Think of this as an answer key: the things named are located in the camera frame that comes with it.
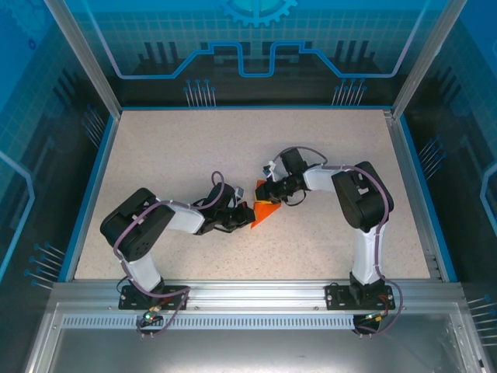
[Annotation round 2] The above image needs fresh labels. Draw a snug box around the slotted grey cable duct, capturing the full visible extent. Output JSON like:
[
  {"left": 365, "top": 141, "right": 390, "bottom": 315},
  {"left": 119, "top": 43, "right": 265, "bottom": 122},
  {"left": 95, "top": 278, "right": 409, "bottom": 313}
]
[{"left": 61, "top": 314, "right": 358, "bottom": 331}]

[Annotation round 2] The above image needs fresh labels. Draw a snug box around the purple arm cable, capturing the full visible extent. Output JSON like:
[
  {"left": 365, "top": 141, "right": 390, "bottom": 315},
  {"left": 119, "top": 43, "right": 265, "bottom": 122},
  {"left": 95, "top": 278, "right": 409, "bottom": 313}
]
[
  {"left": 113, "top": 170, "right": 227, "bottom": 340},
  {"left": 269, "top": 145, "right": 404, "bottom": 337}
]

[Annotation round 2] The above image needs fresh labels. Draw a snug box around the aluminium mounting rail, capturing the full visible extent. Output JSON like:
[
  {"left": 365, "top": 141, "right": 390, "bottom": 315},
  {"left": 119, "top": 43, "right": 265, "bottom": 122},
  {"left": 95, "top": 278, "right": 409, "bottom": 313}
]
[{"left": 52, "top": 279, "right": 463, "bottom": 312}]

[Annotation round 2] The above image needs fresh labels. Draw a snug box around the blue table edge strip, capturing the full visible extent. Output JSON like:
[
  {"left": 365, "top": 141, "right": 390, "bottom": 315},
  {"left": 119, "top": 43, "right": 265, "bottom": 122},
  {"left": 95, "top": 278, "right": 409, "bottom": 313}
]
[
  {"left": 118, "top": 103, "right": 394, "bottom": 112},
  {"left": 64, "top": 114, "right": 122, "bottom": 283},
  {"left": 399, "top": 115, "right": 460, "bottom": 283}
]

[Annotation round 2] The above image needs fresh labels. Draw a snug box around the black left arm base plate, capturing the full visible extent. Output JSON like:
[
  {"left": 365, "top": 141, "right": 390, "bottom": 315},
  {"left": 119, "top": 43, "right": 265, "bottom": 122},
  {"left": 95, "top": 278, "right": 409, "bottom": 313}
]
[{"left": 118, "top": 284, "right": 190, "bottom": 312}]

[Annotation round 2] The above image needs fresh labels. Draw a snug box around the aluminium frame post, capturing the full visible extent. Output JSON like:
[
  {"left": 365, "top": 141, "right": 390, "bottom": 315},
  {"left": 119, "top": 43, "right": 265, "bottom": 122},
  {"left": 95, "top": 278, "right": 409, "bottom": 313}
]
[
  {"left": 390, "top": 0, "right": 471, "bottom": 120},
  {"left": 41, "top": 0, "right": 123, "bottom": 117}
]

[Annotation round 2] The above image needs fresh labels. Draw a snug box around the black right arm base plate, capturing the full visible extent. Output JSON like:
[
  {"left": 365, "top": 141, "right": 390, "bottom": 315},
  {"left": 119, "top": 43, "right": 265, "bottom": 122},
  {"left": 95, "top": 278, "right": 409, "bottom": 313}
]
[{"left": 325, "top": 283, "right": 397, "bottom": 312}]

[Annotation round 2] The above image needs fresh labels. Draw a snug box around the orange paper sheet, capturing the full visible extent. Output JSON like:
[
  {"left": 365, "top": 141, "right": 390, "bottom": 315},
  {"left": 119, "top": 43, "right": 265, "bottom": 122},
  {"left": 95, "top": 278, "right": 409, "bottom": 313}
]
[{"left": 250, "top": 178, "right": 283, "bottom": 230}]

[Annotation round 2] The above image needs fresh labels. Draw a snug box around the grey metal sheet shelf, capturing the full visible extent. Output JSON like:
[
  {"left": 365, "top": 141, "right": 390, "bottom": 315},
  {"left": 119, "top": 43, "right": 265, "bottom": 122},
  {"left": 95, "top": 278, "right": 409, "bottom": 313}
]
[{"left": 23, "top": 302, "right": 492, "bottom": 373}]

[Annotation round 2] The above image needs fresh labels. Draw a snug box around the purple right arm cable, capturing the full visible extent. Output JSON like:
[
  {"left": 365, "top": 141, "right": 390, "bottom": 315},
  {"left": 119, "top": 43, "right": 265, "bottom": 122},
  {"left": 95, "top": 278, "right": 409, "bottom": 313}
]
[{"left": 269, "top": 145, "right": 404, "bottom": 337}]

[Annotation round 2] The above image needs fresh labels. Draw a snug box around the aluminium side rail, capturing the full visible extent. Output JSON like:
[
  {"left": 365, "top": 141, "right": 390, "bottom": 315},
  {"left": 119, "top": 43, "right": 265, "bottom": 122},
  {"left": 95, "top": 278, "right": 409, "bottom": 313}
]
[{"left": 382, "top": 110, "right": 446, "bottom": 281}]

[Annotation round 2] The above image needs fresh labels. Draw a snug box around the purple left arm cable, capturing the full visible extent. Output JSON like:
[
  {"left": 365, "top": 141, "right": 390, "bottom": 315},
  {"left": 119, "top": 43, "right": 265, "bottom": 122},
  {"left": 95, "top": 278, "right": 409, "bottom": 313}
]
[{"left": 113, "top": 170, "right": 227, "bottom": 340}]

